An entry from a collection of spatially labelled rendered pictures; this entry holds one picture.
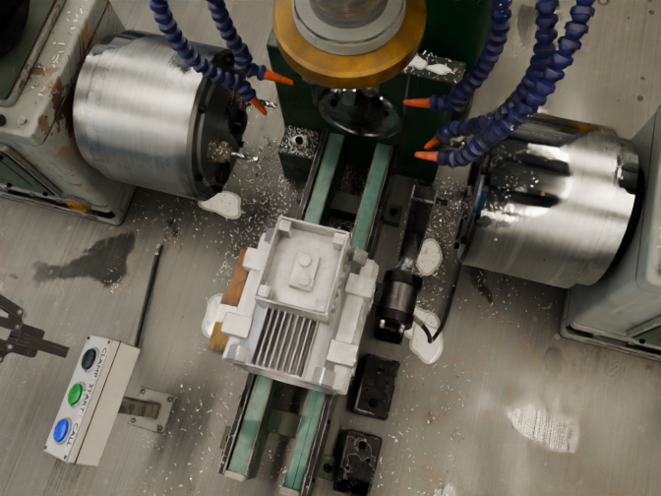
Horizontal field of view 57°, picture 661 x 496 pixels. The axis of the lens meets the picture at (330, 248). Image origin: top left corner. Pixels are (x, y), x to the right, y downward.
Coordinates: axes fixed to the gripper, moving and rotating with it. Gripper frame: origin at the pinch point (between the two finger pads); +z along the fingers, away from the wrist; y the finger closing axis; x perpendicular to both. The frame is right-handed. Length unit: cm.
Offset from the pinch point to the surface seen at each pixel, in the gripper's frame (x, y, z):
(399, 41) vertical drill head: -43, 42, 5
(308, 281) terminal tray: -26.7, 17.2, 18.5
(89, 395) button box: -3.0, -4.5, 7.8
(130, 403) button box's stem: 4.0, -4.4, 19.1
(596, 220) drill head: -56, 35, 38
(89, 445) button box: -3.5, -10.8, 10.3
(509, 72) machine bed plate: -26, 80, 59
